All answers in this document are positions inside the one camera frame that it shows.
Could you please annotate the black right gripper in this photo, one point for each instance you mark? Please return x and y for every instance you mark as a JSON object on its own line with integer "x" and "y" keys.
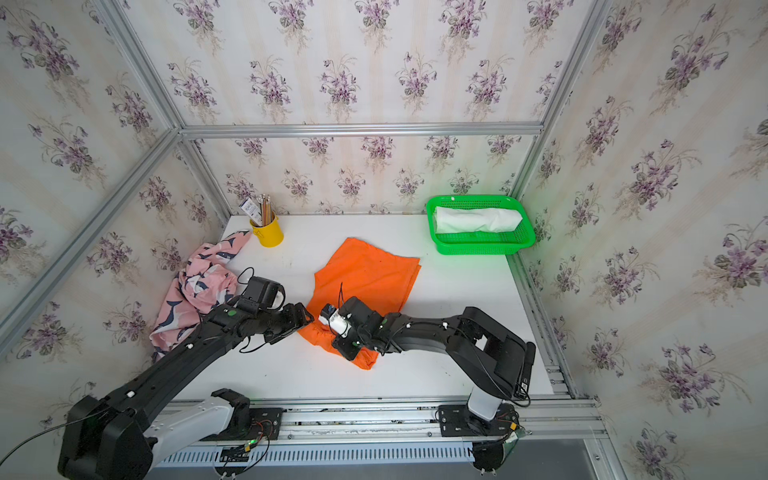
{"x": 340, "y": 344}

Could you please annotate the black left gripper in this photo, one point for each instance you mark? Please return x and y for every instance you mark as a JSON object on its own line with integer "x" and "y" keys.
{"x": 292, "y": 323}

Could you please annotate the orange cloth garment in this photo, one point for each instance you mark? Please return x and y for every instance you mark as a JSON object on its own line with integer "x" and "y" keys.
{"x": 383, "y": 281}

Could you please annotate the pink patterned garment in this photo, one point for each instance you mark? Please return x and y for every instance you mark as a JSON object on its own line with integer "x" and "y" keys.
{"x": 203, "y": 283}

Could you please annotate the white shorts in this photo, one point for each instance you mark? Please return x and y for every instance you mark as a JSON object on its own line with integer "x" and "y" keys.
{"x": 486, "y": 220}

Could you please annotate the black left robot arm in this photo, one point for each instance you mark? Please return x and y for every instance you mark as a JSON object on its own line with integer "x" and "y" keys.
{"x": 115, "y": 437}

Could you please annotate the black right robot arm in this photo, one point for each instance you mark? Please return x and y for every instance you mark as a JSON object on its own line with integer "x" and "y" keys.
{"x": 495, "y": 359}

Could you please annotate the yellow pencil cup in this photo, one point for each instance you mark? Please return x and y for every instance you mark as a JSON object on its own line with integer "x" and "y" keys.
{"x": 268, "y": 236}

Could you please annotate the wooden pencils bundle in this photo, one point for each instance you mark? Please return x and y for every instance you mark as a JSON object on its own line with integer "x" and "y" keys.
{"x": 266, "y": 210}

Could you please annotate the green plastic basket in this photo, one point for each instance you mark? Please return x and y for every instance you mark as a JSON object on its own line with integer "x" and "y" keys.
{"x": 480, "y": 243}

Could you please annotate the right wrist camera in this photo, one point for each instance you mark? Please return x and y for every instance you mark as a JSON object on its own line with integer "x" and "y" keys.
{"x": 336, "y": 322}

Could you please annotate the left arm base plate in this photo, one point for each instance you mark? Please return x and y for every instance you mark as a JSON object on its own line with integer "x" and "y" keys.
{"x": 259, "y": 422}

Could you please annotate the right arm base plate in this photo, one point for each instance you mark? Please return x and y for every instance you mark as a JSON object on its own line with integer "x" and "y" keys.
{"x": 456, "y": 420}

